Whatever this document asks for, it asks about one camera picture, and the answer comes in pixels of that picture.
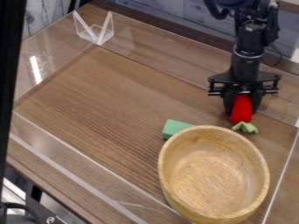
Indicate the red plush strawberry toy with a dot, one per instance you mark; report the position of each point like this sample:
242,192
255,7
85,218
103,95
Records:
240,116

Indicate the black metal table leg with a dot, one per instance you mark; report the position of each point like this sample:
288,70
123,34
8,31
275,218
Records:
44,216

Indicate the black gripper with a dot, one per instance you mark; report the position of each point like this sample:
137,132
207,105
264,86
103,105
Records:
224,85

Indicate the wooden oval bowl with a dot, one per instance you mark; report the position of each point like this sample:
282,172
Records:
214,175

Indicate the clear acrylic tray wall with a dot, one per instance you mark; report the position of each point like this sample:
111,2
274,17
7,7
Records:
91,106

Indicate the black vertical post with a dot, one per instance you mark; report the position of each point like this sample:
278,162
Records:
12,10

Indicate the clear acrylic corner bracket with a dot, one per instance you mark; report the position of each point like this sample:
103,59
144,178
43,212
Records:
96,34

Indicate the green foam block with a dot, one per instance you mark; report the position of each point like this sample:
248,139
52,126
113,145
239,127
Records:
174,127

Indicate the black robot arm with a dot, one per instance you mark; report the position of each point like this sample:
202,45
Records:
256,29

